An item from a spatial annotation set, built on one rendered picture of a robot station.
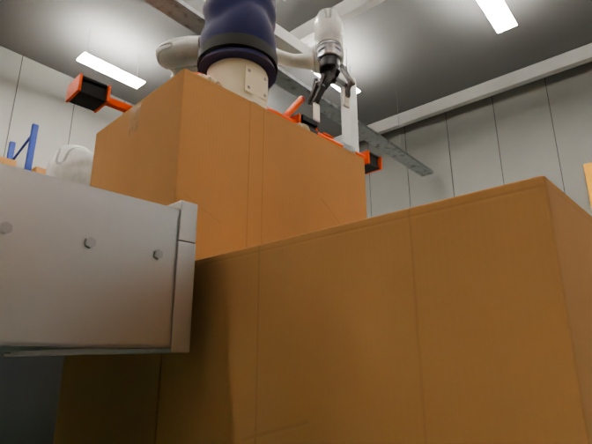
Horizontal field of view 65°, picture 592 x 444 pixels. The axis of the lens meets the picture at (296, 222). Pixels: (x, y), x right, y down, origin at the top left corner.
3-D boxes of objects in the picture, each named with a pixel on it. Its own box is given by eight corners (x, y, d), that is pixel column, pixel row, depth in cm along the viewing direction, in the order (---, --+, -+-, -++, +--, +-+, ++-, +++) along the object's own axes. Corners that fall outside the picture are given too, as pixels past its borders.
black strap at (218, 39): (230, 32, 116) (231, 18, 118) (180, 70, 132) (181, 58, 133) (294, 70, 132) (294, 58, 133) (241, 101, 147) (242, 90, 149)
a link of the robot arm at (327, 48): (329, 35, 163) (330, 50, 162) (346, 48, 170) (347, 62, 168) (311, 48, 170) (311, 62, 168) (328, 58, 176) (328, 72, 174)
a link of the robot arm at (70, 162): (29, 199, 151) (40, 138, 158) (62, 216, 169) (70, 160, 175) (76, 196, 150) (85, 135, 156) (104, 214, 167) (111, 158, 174)
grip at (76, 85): (77, 89, 119) (80, 72, 121) (64, 101, 125) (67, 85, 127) (109, 101, 125) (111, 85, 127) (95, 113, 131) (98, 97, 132)
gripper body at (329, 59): (314, 62, 168) (314, 84, 166) (331, 51, 163) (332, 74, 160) (327, 70, 173) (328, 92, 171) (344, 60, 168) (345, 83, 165)
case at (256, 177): (169, 267, 80) (184, 67, 92) (75, 291, 107) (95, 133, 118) (371, 298, 122) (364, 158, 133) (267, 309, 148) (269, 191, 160)
